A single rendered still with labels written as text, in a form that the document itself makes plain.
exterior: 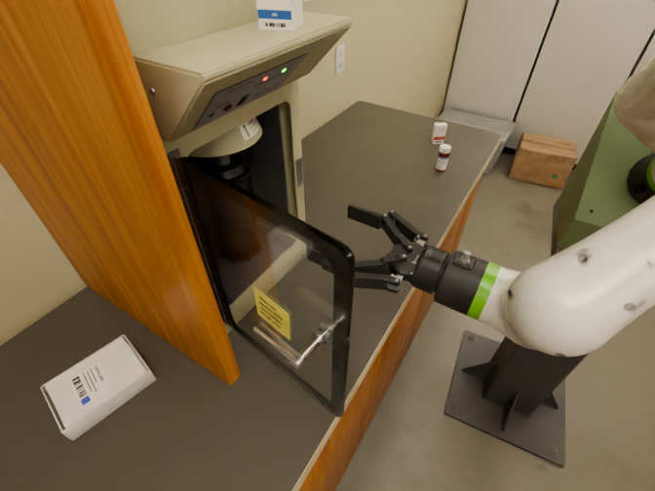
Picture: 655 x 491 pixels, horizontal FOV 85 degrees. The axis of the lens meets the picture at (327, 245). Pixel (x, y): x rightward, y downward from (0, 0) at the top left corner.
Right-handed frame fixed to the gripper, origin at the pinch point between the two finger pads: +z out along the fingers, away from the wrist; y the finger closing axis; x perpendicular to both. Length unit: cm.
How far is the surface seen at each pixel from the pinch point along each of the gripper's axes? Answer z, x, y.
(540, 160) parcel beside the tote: -34, 98, -256
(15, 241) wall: 61, 7, 31
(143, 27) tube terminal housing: 17.2, -33.8, 14.9
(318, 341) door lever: -10.3, -0.9, 21.7
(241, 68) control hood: 5.9, -30.4, 11.9
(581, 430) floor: -87, 120, -64
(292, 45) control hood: 5.7, -30.9, 2.2
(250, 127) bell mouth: 19.6, -14.8, -1.9
